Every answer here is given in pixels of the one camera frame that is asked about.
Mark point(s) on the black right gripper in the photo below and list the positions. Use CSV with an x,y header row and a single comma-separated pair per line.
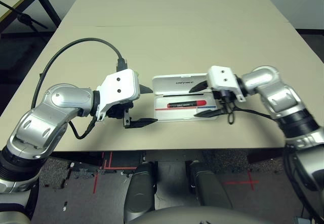
x,y
224,97

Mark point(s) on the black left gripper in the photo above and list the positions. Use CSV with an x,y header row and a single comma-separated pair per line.
x,y
117,111

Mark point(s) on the red and black marker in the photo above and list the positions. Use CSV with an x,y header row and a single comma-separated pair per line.
x,y
187,104

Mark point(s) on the white plastic pencil case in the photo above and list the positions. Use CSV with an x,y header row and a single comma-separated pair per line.
x,y
172,82

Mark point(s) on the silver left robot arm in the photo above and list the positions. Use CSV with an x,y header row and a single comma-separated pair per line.
x,y
50,112

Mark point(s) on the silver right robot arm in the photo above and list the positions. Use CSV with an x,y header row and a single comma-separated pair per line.
x,y
276,92

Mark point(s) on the red floor tape corner lines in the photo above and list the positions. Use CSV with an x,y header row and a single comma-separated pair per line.
x,y
116,168

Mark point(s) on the grey robot left leg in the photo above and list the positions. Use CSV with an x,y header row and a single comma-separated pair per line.
x,y
139,191

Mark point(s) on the grey robot leg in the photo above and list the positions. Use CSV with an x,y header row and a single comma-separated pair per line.
x,y
210,188
139,191

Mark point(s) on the grey robot right leg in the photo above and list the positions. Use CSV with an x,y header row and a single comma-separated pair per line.
x,y
210,188

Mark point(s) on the grey robot torso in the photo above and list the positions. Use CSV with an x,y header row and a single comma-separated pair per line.
x,y
197,216

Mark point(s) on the black tripod stand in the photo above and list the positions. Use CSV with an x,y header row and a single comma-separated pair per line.
x,y
25,18

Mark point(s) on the grey blue foot pedal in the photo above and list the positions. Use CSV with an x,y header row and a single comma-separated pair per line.
x,y
301,221

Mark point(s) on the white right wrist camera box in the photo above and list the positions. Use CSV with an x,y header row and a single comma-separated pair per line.
x,y
222,78

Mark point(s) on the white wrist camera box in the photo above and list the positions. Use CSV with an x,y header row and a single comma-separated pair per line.
x,y
222,78
119,84

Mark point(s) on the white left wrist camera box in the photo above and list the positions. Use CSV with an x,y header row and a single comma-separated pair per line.
x,y
119,84

